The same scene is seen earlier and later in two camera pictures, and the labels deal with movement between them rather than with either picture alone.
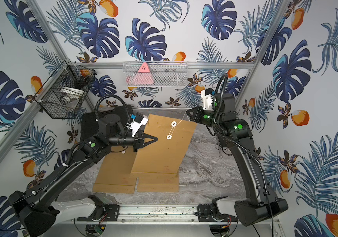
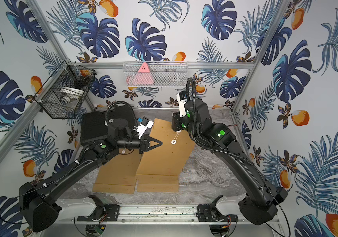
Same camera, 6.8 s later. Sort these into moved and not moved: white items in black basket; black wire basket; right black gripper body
Moved: right black gripper body
Not moved: white items in black basket; black wire basket
